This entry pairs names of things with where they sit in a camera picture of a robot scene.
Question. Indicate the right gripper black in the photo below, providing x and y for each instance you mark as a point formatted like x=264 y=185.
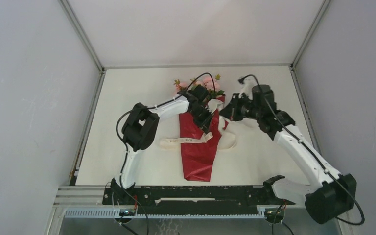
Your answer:
x=231 y=110

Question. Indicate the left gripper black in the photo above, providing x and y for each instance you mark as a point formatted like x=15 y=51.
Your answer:
x=204 y=123

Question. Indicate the red wrapping paper sheet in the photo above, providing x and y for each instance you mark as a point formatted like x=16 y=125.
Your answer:
x=198 y=158

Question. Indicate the pink fake flower stem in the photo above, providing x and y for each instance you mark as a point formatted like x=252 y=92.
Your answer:
x=180 y=86
x=210 y=83

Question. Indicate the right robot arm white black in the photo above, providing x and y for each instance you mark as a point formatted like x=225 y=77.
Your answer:
x=329 y=194

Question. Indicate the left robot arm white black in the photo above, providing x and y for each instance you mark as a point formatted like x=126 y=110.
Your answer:
x=139 y=130

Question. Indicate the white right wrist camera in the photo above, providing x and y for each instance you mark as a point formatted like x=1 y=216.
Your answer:
x=246 y=88

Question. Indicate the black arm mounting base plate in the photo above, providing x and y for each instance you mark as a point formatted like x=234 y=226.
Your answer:
x=193 y=200

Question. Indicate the white cable duct strip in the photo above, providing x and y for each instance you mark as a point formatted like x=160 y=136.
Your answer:
x=110 y=213

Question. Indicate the aluminium frame front rail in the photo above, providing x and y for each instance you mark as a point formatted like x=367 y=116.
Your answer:
x=86 y=195

